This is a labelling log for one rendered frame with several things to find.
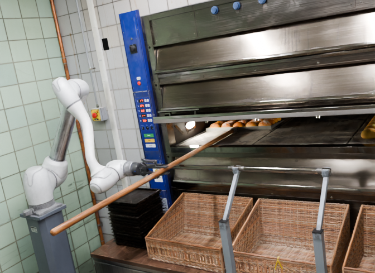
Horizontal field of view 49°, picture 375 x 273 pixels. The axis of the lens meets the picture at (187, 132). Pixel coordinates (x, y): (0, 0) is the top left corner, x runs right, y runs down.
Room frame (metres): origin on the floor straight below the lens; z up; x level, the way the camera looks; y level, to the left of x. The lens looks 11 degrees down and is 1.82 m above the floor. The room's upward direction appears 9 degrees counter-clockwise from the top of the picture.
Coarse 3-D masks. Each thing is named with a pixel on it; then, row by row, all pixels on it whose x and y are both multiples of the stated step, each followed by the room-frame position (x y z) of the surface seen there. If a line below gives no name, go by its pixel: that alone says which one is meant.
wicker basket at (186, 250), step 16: (176, 208) 2.71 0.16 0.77; (208, 208) 2.65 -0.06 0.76; (224, 208) 2.58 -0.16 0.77; (240, 208) 2.52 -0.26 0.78; (160, 224) 2.54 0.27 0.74; (176, 224) 2.68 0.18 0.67; (192, 224) 2.70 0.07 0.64; (208, 224) 2.62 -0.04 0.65; (240, 224) 2.32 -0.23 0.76; (160, 240) 2.34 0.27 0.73; (176, 240) 2.60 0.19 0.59; (192, 240) 2.57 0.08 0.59; (208, 240) 2.53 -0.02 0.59; (160, 256) 2.36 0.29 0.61; (176, 256) 2.29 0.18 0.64; (192, 256) 2.22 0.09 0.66; (208, 256) 2.15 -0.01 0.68; (224, 272) 2.10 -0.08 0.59
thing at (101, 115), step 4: (92, 108) 3.17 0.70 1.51; (96, 108) 3.13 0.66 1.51; (100, 108) 3.11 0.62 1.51; (104, 108) 3.15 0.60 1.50; (92, 112) 3.15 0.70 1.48; (96, 112) 3.12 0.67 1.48; (100, 112) 3.11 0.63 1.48; (104, 112) 3.14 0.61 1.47; (100, 116) 3.10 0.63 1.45; (104, 116) 3.13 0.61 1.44; (96, 120) 3.13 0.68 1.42; (100, 120) 3.10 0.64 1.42
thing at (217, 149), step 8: (304, 144) 2.36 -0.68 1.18; (312, 144) 2.33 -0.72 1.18; (320, 144) 2.31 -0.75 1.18; (328, 144) 2.28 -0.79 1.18; (336, 144) 2.25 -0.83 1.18; (344, 144) 2.23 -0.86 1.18; (352, 144) 2.20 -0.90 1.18; (360, 144) 2.18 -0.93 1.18; (368, 144) 2.15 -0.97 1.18; (176, 152) 2.82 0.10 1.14; (184, 152) 2.79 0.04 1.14; (200, 152) 2.71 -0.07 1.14; (208, 152) 2.68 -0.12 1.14; (216, 152) 2.64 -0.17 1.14; (224, 152) 2.61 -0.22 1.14; (232, 152) 2.57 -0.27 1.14; (240, 152) 2.54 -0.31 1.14; (248, 152) 2.51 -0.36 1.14; (256, 152) 2.48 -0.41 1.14; (264, 152) 2.45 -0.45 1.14; (272, 152) 2.42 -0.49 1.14; (280, 152) 2.39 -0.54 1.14; (288, 152) 2.36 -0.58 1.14; (296, 152) 2.33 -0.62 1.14; (304, 152) 2.31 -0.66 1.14; (312, 152) 2.28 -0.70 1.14; (320, 152) 2.25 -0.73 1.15; (328, 152) 2.23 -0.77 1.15; (336, 152) 2.20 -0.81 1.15; (344, 152) 2.18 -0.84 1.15; (352, 152) 2.16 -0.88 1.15; (360, 152) 2.13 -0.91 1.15; (368, 152) 2.11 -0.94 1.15
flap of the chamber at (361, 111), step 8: (296, 112) 2.17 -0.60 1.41; (304, 112) 2.15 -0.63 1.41; (312, 112) 2.12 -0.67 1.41; (320, 112) 2.10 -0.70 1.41; (328, 112) 2.07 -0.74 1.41; (336, 112) 2.05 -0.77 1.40; (344, 112) 2.03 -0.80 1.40; (352, 112) 2.01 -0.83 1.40; (360, 112) 1.99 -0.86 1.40; (368, 112) 1.97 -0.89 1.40; (160, 120) 2.69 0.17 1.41; (168, 120) 2.65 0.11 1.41; (176, 120) 2.62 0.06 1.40; (184, 120) 2.58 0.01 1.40; (192, 120) 2.55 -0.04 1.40; (200, 120) 2.51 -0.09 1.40; (208, 120) 2.48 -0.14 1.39; (216, 120) 2.45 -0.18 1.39; (224, 120) 2.42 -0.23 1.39
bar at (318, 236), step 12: (156, 168) 2.46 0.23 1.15; (180, 168) 2.35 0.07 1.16; (192, 168) 2.30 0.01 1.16; (204, 168) 2.26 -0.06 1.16; (216, 168) 2.21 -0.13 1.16; (228, 168) 2.17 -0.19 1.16; (240, 168) 2.13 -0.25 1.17; (252, 168) 2.09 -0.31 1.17; (264, 168) 2.05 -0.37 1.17; (276, 168) 2.02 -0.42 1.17; (288, 168) 1.98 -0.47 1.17; (300, 168) 1.95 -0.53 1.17; (312, 168) 1.92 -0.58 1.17; (324, 168) 1.89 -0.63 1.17; (324, 180) 1.86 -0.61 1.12; (324, 192) 1.82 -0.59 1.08; (228, 204) 2.03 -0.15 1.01; (324, 204) 1.79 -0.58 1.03; (228, 216) 2.00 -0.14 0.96; (228, 228) 1.97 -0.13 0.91; (228, 240) 1.95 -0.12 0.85; (228, 252) 1.95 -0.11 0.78; (324, 252) 1.70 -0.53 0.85; (228, 264) 1.96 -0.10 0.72; (324, 264) 1.68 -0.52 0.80
